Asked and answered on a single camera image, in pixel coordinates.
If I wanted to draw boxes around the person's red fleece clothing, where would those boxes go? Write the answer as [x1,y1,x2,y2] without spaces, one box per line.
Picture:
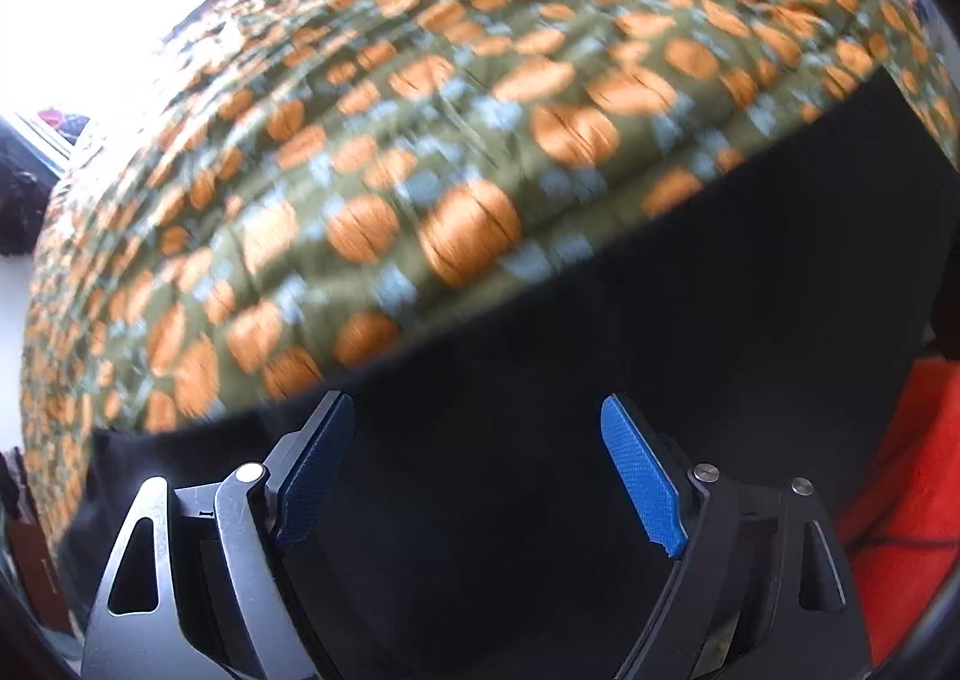
[832,357,960,651]

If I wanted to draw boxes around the brown wooden cabinet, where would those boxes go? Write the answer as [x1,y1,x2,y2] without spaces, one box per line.
[0,451,76,628]

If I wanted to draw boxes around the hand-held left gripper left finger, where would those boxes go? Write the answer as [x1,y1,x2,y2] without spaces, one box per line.
[81,391,355,680]

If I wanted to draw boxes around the clothes by window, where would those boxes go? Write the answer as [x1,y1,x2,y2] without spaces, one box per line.
[34,109,91,145]

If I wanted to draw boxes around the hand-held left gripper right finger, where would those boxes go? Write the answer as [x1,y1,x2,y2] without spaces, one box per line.
[600,393,875,680]

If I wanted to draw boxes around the black pants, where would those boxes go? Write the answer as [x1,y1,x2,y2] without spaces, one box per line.
[60,69,950,680]

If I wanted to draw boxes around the pumpkin print quilt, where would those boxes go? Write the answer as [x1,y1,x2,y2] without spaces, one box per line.
[19,0,960,553]

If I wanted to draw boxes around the bright window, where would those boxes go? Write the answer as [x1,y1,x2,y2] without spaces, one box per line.
[0,0,248,149]

